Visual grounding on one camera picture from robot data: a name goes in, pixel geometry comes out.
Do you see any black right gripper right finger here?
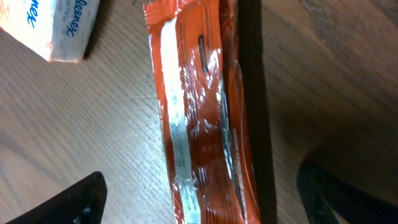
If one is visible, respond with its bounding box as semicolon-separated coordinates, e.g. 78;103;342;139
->
297;162;397;224

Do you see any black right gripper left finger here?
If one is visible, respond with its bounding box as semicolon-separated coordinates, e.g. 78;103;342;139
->
7;171;107;224

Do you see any small orange snack box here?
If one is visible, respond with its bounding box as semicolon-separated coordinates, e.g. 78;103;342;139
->
1;0;100;63

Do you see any red chocolate bar wrapper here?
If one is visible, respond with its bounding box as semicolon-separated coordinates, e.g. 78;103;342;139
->
144;0;261;224

